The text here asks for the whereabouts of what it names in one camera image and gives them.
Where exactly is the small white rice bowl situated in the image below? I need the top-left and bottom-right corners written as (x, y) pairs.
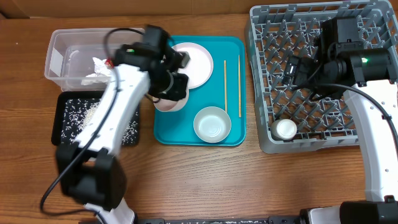
top-left (154, 89), bottom-right (189, 112)

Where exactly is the large white plate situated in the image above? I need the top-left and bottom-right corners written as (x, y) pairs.
top-left (172, 42), bottom-right (214, 89)

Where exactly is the red snack wrapper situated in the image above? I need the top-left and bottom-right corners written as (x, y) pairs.
top-left (105, 59), bottom-right (114, 68)

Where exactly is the white paper cup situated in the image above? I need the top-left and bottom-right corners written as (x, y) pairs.
top-left (271, 119), bottom-right (297, 141)

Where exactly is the white napkin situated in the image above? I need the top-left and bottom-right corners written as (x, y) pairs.
top-left (81, 57), bottom-right (113, 86)

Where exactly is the grey-rimmed white bowl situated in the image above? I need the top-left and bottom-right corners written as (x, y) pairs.
top-left (193, 106), bottom-right (232, 144)

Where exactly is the pile of white rice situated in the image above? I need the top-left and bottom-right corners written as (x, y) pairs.
top-left (60, 98), bottom-right (140, 146)

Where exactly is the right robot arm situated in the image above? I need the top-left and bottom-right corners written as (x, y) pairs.
top-left (282, 17), bottom-right (397, 223)

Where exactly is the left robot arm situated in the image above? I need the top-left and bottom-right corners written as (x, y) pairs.
top-left (40, 25), bottom-right (190, 223)

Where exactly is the grey dishwasher rack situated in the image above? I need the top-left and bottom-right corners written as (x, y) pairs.
top-left (245, 1), bottom-right (397, 154)

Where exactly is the teal serving tray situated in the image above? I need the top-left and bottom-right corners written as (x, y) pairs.
top-left (154, 35), bottom-right (246, 146)

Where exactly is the left wooden chopstick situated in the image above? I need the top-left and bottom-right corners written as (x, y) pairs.
top-left (223, 60), bottom-right (228, 113)

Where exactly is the wooden chopstick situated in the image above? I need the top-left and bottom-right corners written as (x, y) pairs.
top-left (223, 60), bottom-right (228, 113)
top-left (238, 55), bottom-right (242, 118)

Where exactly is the right wooden chopstick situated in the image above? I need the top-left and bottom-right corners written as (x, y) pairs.
top-left (238, 55), bottom-right (242, 118)

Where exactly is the clear plastic bin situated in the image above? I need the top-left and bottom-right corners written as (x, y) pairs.
top-left (44, 27), bottom-right (156, 92)

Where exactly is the black plastic tray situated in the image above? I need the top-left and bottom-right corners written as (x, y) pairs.
top-left (50, 90), bottom-right (141, 148)

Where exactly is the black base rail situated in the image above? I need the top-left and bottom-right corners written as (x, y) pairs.
top-left (79, 207), bottom-right (355, 224)

